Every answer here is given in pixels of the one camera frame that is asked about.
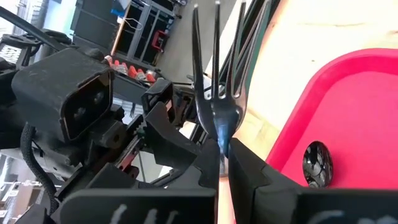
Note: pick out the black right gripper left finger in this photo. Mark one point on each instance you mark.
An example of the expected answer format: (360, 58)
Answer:
(140, 205)

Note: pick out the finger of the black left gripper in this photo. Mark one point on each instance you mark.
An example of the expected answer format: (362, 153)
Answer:
(157, 91)
(168, 146)

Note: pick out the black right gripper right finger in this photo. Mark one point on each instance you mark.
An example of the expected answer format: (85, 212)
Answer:
(264, 199)

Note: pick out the red plastic tray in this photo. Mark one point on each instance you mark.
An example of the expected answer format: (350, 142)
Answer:
(351, 124)

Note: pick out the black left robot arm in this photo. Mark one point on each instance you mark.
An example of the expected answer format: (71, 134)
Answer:
(6, 118)

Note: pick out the orange capped bottle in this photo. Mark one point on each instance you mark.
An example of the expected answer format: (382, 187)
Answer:
(150, 76)
(124, 68)
(116, 63)
(132, 72)

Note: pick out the metal shelving rack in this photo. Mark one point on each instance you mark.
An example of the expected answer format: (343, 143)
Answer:
(146, 28)

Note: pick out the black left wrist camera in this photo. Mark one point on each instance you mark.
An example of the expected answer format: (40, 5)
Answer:
(56, 87)

